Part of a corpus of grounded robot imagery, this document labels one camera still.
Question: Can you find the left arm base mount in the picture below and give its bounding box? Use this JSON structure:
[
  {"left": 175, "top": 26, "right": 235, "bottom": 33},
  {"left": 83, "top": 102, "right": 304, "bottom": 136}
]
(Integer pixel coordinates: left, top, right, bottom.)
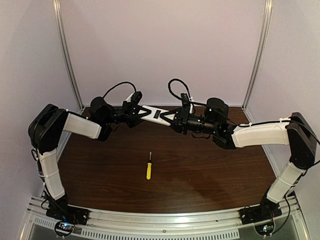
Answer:
[{"left": 46, "top": 206, "right": 90, "bottom": 239}]

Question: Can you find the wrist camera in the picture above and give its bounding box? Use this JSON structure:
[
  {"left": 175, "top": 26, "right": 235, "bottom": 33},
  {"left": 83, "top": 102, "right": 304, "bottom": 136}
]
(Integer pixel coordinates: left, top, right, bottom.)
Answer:
[
  {"left": 180, "top": 93, "right": 195, "bottom": 115},
  {"left": 125, "top": 91, "right": 143, "bottom": 105}
]

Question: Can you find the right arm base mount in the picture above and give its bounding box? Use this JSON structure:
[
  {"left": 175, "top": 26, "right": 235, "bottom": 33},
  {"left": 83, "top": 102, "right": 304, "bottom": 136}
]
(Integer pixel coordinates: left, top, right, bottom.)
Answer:
[{"left": 239, "top": 205, "right": 282, "bottom": 237}]

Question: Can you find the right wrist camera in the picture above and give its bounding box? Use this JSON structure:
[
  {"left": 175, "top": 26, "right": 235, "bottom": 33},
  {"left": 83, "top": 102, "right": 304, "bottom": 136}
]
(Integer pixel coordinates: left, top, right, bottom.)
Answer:
[{"left": 180, "top": 93, "right": 195, "bottom": 115}]

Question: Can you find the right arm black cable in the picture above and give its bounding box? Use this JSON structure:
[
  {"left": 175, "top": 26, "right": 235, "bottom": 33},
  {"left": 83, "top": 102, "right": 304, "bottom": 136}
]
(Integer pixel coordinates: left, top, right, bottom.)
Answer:
[{"left": 167, "top": 78, "right": 251, "bottom": 126}]

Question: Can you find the front aluminium rail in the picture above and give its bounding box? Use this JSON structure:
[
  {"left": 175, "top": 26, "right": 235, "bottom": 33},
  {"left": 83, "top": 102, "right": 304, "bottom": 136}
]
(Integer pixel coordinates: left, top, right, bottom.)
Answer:
[{"left": 24, "top": 197, "right": 306, "bottom": 240}]

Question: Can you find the white remote control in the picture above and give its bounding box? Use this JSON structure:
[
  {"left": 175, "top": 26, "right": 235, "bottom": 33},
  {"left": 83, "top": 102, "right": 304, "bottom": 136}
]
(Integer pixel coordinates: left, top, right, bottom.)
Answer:
[{"left": 141, "top": 105, "right": 170, "bottom": 126}]

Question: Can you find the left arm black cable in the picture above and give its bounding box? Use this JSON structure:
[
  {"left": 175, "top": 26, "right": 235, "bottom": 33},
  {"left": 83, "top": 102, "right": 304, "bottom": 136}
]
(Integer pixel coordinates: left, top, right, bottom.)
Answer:
[{"left": 102, "top": 81, "right": 138, "bottom": 101}]

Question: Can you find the left aluminium frame post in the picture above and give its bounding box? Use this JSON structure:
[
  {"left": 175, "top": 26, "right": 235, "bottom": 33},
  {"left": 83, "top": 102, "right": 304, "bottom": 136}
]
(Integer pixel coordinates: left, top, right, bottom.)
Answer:
[{"left": 52, "top": 0, "right": 85, "bottom": 110}]

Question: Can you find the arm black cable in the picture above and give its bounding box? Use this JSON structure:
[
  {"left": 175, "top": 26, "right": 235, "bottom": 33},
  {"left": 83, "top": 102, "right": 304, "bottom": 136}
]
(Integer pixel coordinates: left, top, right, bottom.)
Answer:
[
  {"left": 102, "top": 81, "right": 138, "bottom": 101},
  {"left": 167, "top": 78, "right": 251, "bottom": 126}
]

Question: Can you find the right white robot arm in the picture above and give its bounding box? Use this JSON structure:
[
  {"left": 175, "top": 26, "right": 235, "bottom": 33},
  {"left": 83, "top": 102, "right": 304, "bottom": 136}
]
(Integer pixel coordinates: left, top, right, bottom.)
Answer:
[{"left": 159, "top": 98, "right": 318, "bottom": 209}]

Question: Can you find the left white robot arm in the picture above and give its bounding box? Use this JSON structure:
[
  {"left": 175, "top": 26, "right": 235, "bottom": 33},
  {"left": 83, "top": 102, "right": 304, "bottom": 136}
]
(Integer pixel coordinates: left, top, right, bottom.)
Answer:
[{"left": 28, "top": 93, "right": 152, "bottom": 203}]

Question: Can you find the yellow handled screwdriver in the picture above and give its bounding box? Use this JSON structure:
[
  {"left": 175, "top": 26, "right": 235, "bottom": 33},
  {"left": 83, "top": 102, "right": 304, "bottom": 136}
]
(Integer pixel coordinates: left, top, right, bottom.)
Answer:
[{"left": 146, "top": 152, "right": 152, "bottom": 181}]

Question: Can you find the right aluminium frame post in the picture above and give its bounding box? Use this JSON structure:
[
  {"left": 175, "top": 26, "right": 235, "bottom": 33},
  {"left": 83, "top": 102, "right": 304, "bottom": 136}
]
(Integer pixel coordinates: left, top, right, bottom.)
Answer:
[{"left": 242, "top": 0, "right": 273, "bottom": 111}]

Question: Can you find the aluminium frame post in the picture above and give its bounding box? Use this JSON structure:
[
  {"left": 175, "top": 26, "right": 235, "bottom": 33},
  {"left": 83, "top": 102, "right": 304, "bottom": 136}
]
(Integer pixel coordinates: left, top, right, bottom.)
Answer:
[
  {"left": 52, "top": 0, "right": 85, "bottom": 110},
  {"left": 242, "top": 0, "right": 273, "bottom": 111}
]

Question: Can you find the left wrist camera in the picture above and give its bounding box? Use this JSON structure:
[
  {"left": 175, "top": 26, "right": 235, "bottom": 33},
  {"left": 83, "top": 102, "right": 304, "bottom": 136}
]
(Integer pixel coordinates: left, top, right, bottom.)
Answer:
[{"left": 125, "top": 91, "right": 143, "bottom": 105}]

